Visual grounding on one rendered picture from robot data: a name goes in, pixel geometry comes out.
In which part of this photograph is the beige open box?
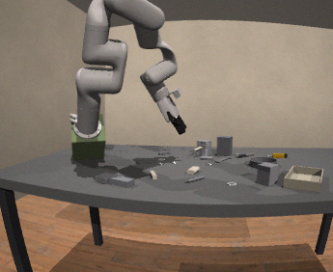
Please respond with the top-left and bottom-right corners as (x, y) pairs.
(283, 166), (323, 192)

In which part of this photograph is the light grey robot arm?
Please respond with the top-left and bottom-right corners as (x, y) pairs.
(69, 0), (183, 139)

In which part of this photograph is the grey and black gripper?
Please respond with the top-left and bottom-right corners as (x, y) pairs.
(155, 96), (186, 135)

